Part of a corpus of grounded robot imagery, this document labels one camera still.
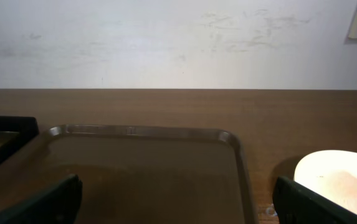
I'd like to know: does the small black tray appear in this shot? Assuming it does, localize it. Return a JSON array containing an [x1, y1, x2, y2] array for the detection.
[[0, 116, 39, 164]]

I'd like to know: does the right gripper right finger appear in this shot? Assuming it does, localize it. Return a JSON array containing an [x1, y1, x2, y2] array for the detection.
[[272, 176, 357, 224]]

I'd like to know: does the white plate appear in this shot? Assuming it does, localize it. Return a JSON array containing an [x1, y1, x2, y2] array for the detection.
[[293, 150, 357, 214]]

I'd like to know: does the brown plastic serving tray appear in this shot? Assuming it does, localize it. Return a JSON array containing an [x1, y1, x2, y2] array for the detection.
[[0, 124, 257, 223]]

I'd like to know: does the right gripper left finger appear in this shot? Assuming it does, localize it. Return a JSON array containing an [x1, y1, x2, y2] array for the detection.
[[0, 174, 83, 224]]

